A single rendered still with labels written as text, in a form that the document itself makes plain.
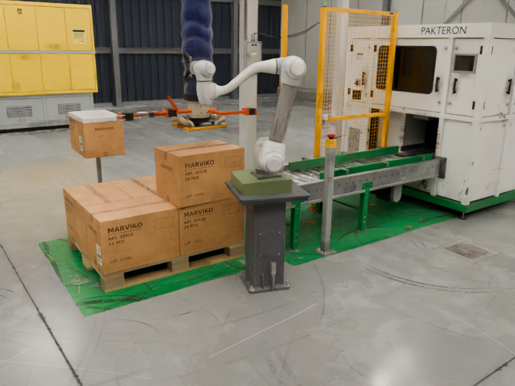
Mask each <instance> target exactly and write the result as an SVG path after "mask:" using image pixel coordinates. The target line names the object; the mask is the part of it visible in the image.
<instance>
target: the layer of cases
mask: <svg viewBox="0 0 515 386"><path fill-rule="evenodd" d="M63 190H64V204H65V211H66V219H67V232H68V233H69V234H70V235H71V236H72V238H73V239H75V241H76V242H77V243H78V244H79V245H80V247H81V248H82V249H83V250H84V252H85V253H86V254H87V255H88V256H89V258H90V259H91V260H92V261H93V262H94V263H95V264H96V265H97V267H98V268H99V269H100V270H101V271H102V273H103V274H108V273H113V272H116V271H120V270H125V269H129V268H132V267H137V266H141V265H145V264H148V263H154V262H157V261H161V260H166V259H169V258H173V257H178V256H182V255H185V254H191V253H194V252H198V251H201V250H207V249H210V248H213V247H219V246H222V245H226V244H231V243H234V242H238V241H242V240H244V205H242V204H241V203H240V202H239V200H238V199H237V198H236V197H233V198H226V199H222V200H218V201H212V202H208V203H204V204H197V205H193V206H188V207H185V208H179V207H177V206H175V205H173V204H171V203H170V202H168V201H166V200H164V199H162V198H161V197H159V196H157V195H156V176H155V175H152V176H145V177H139V178H129V179H124V180H118V181H112V182H102V183H96V184H91V185H81V186H75V187H69V188H63Z"/></svg>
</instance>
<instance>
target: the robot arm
mask: <svg viewBox="0 0 515 386"><path fill-rule="evenodd" d="M178 57H184V59H185V62H186V64H187V71H186V73H185V76H178V77H181V78H182V79H183V80H184V82H188V81H189V80H190V79H191V78H193V76H192V74H195V75H196V80H197V85H196V90H197V96H198V101H199V102H200V104H201V105H202V106H211V105H212V104H213V103H214V99H216V98H217V97H219V96H221V95H225V94H227V93H230V92H231V91H233V90H234V89H235V88H237V87H238V86H239V85H241V84H242V83H243V82H244V81H246V80H247V79H248V78H249V77H250V76H252V75H253V74H256V73H259V72H263V73H269V74H281V76H280V81H281V83H282V85H281V89H280V95H279V98H278V101H277V107H276V111H275V114H274V120H273V123H272V127H271V133H270V136H269V137H261V138H259V139H258V140H257V142H256V143H255V146H254V164H255V171H253V172H251V174H252V175H253V176H255V177H256V178H257V179H258V180H261V179H265V178H279V177H282V174H280V173H282V172H284V170H283V167H284V163H285V161H284V160H285V152H286V146H285V144H284V138H285V135H286V131H287V126H288V123H289V119H290V113H291V110H292V106H293V103H294V97H295V94H296V91H297V87H298V86H300V83H301V81H302V79H303V76H304V74H305V73H306V69H307V68H306V64H305V63H304V61H303V60H302V59H301V58H299V57H297V56H289V57H281V58H275V59H271V60H268V61H260V62H257V63H254V64H252V65H250V66H248V67H247V68H245V69H244V70H243V71H242V72H241V73H240V74H239V75H237V76H236V78H234V79H233V80H232V81H231V82H230V83H228V84H227V85H225V86H218V85H217V84H216V83H212V76H213V75H214V73H215V65H214V64H213V63H212V62H210V61H192V57H191V56H190V55H189V54H188V53H187V52H186V51H183V54H181V56H178ZM189 74H190V75H189Z"/></svg>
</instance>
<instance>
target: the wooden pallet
mask: <svg viewBox="0 0 515 386"><path fill-rule="evenodd" d="M67 236H68V243H69V248H70V249H71V250H79V251H80V252H81V253H82V260H83V265H84V266H85V268H86V269H87V270H88V271H89V270H96V271H97V272H98V273H99V274H100V282H101V288H102V289H103V291H104V292H105V293H108V292H111V291H114V290H119V289H122V288H125V287H128V286H134V285H136V284H140V283H145V282H148V281H151V280H157V279H159V278H163V277H166V276H171V275H174V274H177V273H182V272H185V271H189V270H194V269H197V268H200V267H205V266H208V265H212V264H215V263H220V262H223V261H226V260H231V259H234V258H237V257H243V256H244V240H242V241H238V242H234V243H231V244H226V245H222V246H219V247H213V248H210V249H207V250H201V251H198V252H194V253H191V254H185V255H182V256H178V257H173V258H169V259H166V260H161V261H157V262H154V263H148V264H145V265H141V266H137V267H132V268H129V269H125V270H120V271H116V272H113V273H108V274H103V273H102V271H101V270H100V269H99V268H98V267H97V265H96V264H95V263H94V262H93V261H92V260H91V259H90V258H89V256H88V255H87V254H86V253H85V252H84V250H83V249H82V248H81V247H80V245H79V244H78V243H77V242H76V241H75V239H73V238H72V236H71V235H70V234H69V233H68V232H67ZM221 248H224V254H219V255H216V256H213V257H207V258H204V259H200V260H196V261H192V262H189V257H190V256H193V255H196V254H202V253H205V252H209V251H212V250H217V249H221ZM165 262H167V268H165V269H162V270H157V271H153V272H150V273H144V274H141V275H139V276H133V277H130V278H126V279H124V273H125V272H129V271H132V270H138V269H141V268H144V267H150V266H153V265H156V264H160V263H165Z"/></svg>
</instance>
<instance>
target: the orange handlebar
mask: <svg viewBox="0 0 515 386"><path fill-rule="evenodd" d="M209 109H210V110H208V113H213V114H217V115H231V114H241V113H245V110H240V111H231V112H218V111H216V110H217V109H216V108H214V107H212V108H209ZM191 112H192V111H191V110H180V111H177V114H180V113H191ZM151 113H155V116H161V115H166V112H164V111H161V112H159V111H152V112H151Z"/></svg>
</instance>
